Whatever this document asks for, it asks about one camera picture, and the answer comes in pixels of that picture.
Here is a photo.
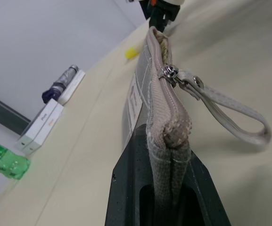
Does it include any white phone box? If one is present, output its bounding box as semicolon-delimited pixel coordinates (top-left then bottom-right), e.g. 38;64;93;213
24;101;65;155
14;98;56;151

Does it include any green plastic bottle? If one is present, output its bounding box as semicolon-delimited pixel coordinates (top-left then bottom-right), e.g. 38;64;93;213
0;140;32;181

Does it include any dark grey wall rail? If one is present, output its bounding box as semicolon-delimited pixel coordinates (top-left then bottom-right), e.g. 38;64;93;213
0;91;32;136

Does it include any flat white box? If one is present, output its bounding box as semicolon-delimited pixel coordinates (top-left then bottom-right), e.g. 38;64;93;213
57;69;86;105

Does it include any folded dark blue umbrella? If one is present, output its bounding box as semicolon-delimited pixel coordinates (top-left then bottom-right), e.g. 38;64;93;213
41;65;80;104

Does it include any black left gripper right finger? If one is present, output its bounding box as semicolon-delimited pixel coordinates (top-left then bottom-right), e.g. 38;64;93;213
173;145;232;226

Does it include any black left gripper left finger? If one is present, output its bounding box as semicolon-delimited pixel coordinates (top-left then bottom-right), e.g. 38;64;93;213
107;124;156;226

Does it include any yellow highlighter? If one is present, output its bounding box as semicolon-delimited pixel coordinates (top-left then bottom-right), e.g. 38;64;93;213
124;46;140;60

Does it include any grey grid zipper pouch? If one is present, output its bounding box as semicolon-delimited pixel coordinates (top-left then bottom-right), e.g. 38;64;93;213
121;25;272;226

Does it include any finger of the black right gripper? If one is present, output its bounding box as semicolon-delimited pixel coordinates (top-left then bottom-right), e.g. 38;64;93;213
148;10;172;32

